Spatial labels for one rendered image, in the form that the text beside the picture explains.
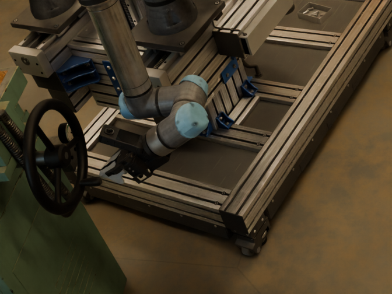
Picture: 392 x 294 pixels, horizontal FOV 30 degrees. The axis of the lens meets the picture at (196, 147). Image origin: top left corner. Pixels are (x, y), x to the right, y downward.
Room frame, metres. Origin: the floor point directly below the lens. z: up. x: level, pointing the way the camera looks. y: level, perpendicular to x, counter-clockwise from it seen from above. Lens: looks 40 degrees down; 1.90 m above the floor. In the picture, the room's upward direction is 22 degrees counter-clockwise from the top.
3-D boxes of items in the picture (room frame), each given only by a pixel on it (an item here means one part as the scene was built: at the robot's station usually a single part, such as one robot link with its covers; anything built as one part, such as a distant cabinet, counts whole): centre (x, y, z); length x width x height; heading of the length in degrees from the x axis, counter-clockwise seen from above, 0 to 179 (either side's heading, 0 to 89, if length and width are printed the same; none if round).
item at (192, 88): (1.46, -0.02, 0.83); 0.11 x 0.11 x 0.08; 64
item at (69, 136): (1.75, 0.34, 0.65); 0.06 x 0.04 x 0.08; 155
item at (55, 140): (1.78, 0.40, 0.58); 0.12 x 0.08 x 0.08; 65
